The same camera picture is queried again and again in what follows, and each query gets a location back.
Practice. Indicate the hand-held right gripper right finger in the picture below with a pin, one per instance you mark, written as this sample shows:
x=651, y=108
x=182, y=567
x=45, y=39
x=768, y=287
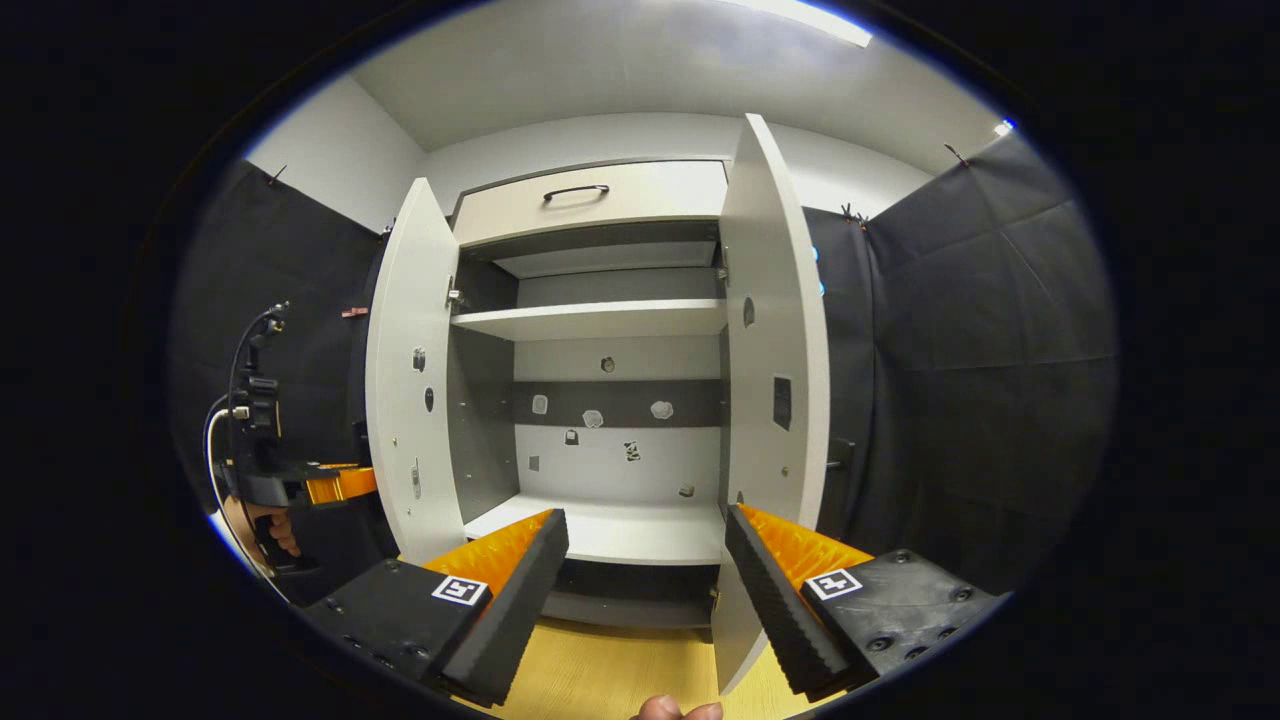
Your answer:
x=780, y=620

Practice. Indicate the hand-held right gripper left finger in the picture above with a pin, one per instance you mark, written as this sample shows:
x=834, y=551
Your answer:
x=510, y=620

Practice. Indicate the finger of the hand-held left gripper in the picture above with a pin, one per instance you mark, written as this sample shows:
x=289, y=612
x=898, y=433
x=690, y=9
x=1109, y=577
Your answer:
x=345, y=485

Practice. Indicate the white double-door shoe cabinet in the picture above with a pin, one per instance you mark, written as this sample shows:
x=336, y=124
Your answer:
x=600, y=460

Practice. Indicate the white cabinet door camera sticker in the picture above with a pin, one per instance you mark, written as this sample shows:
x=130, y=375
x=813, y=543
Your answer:
x=410, y=300

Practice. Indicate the white cabinet door headphones sticker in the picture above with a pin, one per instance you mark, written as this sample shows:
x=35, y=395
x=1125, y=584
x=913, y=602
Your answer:
x=775, y=280

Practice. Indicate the white cabinet shelf board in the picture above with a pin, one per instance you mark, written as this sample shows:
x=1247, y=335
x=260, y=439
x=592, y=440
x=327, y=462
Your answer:
x=590, y=320

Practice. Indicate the white cabinet drawer front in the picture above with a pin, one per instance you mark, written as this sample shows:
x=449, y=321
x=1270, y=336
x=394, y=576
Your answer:
x=650, y=195

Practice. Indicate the black backdrop cloth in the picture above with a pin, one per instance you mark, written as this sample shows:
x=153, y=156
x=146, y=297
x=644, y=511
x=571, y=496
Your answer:
x=950, y=350

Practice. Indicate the long ceiling light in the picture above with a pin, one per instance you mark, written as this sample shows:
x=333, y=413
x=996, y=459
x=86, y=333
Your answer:
x=820, y=22

